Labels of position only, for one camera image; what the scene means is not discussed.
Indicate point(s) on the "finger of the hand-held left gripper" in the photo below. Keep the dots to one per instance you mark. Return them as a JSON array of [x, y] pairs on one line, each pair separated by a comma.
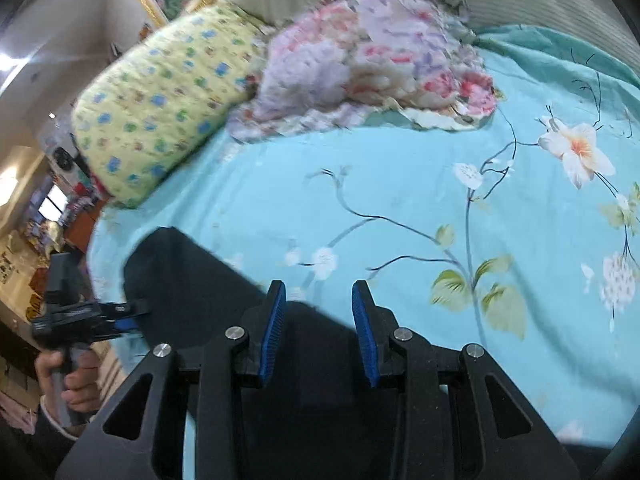
[[131, 314]]

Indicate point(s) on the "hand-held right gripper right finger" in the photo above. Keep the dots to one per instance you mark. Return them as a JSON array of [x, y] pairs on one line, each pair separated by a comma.
[[364, 332]]

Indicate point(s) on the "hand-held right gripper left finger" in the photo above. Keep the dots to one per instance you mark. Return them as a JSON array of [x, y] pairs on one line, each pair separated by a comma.
[[272, 332]]

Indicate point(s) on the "black pants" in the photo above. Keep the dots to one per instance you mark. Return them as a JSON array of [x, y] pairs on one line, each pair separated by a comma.
[[240, 310]]

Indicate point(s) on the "person's left forearm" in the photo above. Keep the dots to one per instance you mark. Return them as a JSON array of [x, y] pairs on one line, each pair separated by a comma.
[[50, 435]]

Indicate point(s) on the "person's left hand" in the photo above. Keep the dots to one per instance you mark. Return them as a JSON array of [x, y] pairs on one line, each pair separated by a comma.
[[75, 385]]

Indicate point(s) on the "turquoise floral bed sheet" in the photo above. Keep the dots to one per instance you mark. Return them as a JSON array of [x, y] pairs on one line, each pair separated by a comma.
[[400, 200]]

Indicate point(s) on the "yellow patterned pillow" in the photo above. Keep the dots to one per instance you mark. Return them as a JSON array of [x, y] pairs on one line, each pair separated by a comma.
[[160, 100]]

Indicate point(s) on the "pink floral quilt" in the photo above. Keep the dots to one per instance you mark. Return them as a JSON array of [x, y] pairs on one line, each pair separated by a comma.
[[370, 55]]

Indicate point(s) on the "beige striped headboard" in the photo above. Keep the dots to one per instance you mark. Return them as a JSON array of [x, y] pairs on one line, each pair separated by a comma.
[[545, 0]]

